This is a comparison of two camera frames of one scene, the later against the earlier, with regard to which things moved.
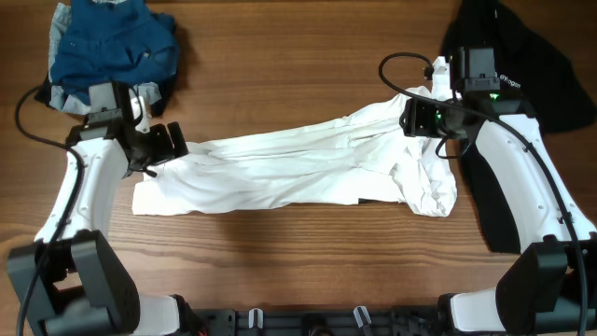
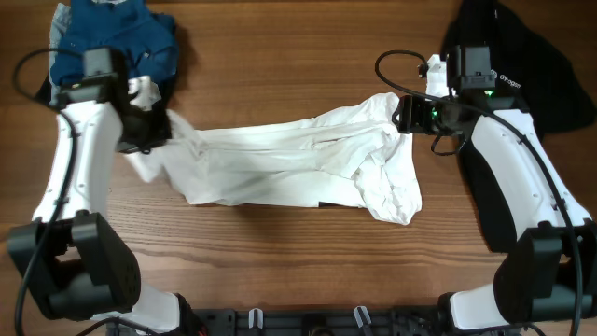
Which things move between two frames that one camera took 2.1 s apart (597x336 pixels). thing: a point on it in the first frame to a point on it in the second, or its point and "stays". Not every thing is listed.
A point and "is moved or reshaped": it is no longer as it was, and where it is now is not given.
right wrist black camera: [478, 68] stays
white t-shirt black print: [364, 159] is moved or reshaped
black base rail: [365, 321] stays
